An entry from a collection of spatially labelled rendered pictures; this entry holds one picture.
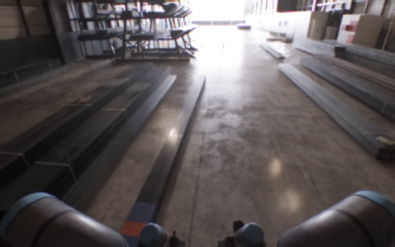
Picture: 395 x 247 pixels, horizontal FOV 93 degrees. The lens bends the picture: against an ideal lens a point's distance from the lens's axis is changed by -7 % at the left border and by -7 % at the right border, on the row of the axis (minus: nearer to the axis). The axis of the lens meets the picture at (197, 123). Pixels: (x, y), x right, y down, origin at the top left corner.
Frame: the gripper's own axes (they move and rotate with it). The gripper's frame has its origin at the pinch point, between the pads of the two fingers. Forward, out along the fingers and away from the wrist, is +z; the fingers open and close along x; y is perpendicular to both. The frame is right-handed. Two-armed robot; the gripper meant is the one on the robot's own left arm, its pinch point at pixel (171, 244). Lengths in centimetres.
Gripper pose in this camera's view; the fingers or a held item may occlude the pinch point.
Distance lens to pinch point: 131.8
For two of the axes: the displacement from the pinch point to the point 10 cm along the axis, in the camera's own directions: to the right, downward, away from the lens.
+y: 1.1, -7.8, 6.1
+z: 1.9, 6.2, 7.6
